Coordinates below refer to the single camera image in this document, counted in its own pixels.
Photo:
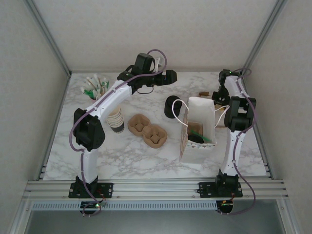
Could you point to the patterned white paper bag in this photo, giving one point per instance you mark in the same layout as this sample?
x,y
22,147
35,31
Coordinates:
x,y
202,109

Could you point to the stack of black lids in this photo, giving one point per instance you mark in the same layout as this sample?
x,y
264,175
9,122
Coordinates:
x,y
170,107

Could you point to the green stir stick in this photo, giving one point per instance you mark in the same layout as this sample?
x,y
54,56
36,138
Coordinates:
x,y
202,137

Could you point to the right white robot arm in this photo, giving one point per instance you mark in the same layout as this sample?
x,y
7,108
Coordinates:
x,y
232,151

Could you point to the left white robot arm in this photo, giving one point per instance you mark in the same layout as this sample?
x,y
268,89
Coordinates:
x,y
112,97

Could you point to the white green stick packet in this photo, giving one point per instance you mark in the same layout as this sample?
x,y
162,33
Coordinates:
x,y
87,92
89,82
106,84
94,80

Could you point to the brown wooden stirrer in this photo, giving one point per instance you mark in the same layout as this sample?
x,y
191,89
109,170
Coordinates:
x,y
101,86

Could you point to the stack of paper cups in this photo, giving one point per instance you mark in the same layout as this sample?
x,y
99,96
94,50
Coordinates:
x,y
115,119

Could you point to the black controller board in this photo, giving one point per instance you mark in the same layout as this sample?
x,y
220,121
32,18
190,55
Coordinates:
x,y
90,206
225,207

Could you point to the aluminium frame post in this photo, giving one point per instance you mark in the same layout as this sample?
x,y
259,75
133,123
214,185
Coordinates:
x,y
263,36
48,36

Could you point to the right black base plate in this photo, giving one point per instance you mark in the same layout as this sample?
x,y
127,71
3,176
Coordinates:
x,y
207,189

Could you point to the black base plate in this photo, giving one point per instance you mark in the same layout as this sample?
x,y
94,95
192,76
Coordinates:
x,y
107,189
207,189

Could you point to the aluminium mounting rail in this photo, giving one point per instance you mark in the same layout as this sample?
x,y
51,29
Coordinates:
x,y
156,187

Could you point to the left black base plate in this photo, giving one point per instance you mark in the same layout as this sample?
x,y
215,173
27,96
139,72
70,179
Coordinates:
x,y
107,189

